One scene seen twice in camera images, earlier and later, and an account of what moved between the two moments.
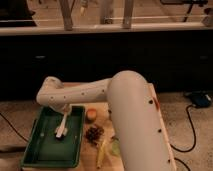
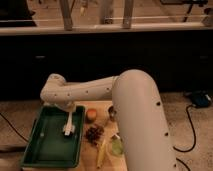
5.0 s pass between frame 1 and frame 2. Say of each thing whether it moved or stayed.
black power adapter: stayed
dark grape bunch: stayed
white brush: moved
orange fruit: stayed
